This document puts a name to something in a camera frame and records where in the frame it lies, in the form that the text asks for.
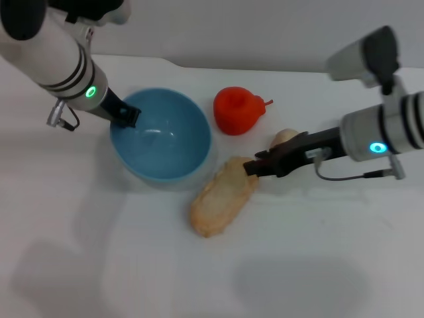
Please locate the beige round bun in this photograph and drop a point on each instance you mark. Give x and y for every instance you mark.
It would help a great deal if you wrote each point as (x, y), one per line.
(285, 136)

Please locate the right wrist camera housing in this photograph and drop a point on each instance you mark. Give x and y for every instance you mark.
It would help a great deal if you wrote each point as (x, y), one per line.
(357, 56)

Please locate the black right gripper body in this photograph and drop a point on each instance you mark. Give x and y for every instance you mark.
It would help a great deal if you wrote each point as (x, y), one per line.
(298, 152)

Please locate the blue bowl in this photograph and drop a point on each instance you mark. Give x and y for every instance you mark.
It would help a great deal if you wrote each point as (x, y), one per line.
(165, 155)

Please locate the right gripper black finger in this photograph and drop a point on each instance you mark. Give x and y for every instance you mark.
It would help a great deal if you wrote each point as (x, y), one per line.
(265, 154)
(258, 167)

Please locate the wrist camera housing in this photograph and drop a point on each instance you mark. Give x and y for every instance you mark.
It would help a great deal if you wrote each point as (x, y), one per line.
(112, 11)
(357, 56)

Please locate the tan ridged shrimp toy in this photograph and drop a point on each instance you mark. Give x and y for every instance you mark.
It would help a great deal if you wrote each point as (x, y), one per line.
(222, 202)

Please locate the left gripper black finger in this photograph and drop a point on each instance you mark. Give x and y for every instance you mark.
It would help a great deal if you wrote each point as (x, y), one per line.
(127, 116)

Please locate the red pear toy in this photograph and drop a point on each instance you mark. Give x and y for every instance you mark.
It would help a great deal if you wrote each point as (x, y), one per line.
(235, 112)

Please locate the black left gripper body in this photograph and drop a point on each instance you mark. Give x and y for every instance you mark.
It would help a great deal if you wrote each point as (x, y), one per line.
(112, 106)

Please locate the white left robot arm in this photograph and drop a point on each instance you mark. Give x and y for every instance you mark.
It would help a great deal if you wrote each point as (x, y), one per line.
(56, 49)

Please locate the left wrist camera housing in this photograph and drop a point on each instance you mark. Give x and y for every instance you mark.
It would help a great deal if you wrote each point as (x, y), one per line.
(112, 11)

